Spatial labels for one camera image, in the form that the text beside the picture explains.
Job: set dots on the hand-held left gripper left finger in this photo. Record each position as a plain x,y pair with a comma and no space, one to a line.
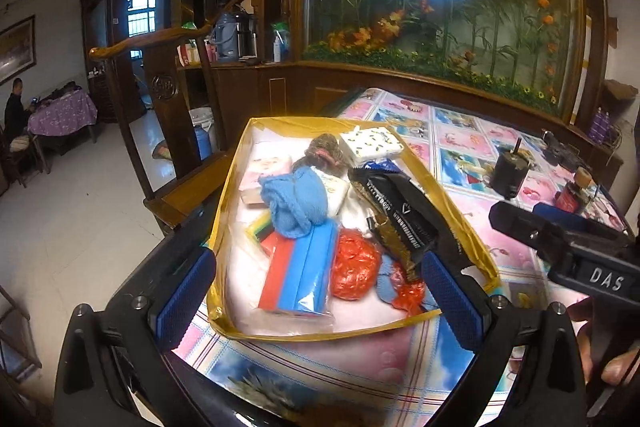
185,297

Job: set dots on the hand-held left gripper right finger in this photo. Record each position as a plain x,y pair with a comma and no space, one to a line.
450,302

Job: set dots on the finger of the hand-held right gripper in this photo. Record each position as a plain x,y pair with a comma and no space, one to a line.
520,227
560,212

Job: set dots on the yellow-edged cardboard box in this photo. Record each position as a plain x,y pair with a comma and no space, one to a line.
235,257

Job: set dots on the black snack packet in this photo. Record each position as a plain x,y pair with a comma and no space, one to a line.
400,217

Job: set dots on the large red mesh scrubber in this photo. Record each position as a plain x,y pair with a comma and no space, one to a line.
355,267

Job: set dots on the red and blue sponge pack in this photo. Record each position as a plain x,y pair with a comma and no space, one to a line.
295,272

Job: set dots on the pink tissue pack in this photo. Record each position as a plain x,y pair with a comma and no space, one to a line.
265,172

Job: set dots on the white bee-print tissue pack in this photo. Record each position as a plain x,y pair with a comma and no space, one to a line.
370,144

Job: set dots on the person's right hand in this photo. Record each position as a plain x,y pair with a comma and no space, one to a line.
622,367

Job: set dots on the red jar with tape roll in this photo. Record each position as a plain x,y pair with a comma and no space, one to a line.
570,197

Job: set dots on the black electric motor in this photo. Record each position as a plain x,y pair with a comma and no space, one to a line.
510,172

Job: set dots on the black metal gadget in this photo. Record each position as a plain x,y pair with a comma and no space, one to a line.
562,152

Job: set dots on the purple cans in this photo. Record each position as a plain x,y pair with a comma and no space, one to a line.
600,124

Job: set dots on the yellow and green sponge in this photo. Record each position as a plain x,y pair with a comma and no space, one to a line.
260,229

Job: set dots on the printed cartoon tablecloth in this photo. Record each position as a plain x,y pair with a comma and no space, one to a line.
465,142

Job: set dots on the white plastic bag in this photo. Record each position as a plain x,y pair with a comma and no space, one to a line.
355,212

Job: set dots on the brown cardboard box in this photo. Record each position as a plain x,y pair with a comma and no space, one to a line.
620,89

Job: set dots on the blue and white tissue packet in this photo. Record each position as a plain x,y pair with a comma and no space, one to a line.
380,164

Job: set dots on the blue plastic bottle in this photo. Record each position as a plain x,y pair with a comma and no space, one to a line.
202,144

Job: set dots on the white yellow-print tissue pack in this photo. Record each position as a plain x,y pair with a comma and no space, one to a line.
336,192

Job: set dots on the plain wooden chair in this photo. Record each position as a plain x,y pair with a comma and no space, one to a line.
15,337

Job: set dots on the white plastic bucket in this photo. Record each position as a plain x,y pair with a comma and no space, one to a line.
202,119

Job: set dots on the carved wooden chair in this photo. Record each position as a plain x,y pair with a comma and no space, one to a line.
165,107

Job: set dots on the brown hair scrunchie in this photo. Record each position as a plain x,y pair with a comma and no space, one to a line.
325,149

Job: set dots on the table with purple cloth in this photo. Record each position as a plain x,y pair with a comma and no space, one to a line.
65,117

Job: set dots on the flower and bamboo glass panel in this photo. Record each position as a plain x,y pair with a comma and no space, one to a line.
425,7

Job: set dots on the pink and red carton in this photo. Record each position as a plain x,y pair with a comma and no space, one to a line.
190,54

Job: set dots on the blue-grey thermos kettle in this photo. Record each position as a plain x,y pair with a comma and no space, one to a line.
227,39

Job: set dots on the steel vacuum flask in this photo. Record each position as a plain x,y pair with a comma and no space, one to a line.
247,42

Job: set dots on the white spray bottle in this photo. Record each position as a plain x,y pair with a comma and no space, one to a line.
277,49

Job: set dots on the barred window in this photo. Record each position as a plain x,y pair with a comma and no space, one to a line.
141,14

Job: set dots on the framed wall painting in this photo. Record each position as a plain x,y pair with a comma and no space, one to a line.
15,52

